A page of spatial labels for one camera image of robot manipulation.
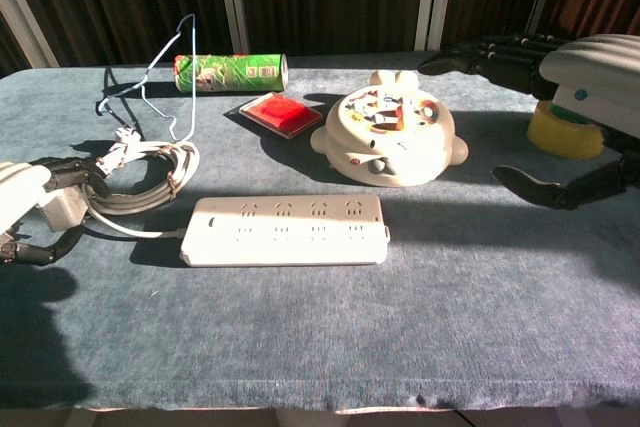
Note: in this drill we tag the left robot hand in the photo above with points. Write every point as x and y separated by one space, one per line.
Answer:
20 187

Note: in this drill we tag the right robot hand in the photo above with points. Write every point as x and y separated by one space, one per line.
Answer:
600 77

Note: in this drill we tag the white plug adapter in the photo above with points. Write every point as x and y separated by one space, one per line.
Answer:
62 209

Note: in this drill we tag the white power strip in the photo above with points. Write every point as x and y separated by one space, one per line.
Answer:
285 244

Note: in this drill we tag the yellow tape roll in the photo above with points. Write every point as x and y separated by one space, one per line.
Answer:
560 139

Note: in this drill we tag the cream rabbit-shaped toy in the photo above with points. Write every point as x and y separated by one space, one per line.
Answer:
390 147

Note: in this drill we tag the green printed cylinder can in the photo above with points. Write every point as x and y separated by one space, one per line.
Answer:
225 73

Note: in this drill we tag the red box with clear lid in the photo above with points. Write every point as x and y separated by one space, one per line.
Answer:
280 114

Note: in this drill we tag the grey-blue table cloth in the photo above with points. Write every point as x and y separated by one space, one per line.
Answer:
400 322

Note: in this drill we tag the white slanted frame bar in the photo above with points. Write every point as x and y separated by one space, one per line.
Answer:
25 12

